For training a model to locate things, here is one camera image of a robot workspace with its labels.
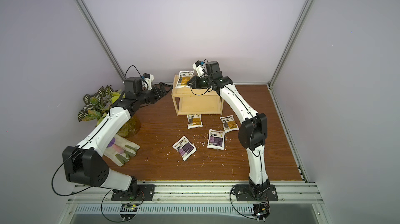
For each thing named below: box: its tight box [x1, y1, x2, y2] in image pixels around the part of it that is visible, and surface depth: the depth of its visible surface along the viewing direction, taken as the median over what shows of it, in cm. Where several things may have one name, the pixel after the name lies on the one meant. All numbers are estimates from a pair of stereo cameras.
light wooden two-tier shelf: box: [171, 73, 224, 117], surface depth 106 cm
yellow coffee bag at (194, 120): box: [186, 113, 204, 130], surface depth 99 cm
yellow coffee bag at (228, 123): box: [219, 114, 240, 133], surface depth 99 cm
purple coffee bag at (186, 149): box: [172, 135, 197, 162], surface depth 89 cm
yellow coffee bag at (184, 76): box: [175, 70, 194, 89], surface depth 87 cm
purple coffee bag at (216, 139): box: [207, 128, 225, 151], surface depth 92 cm
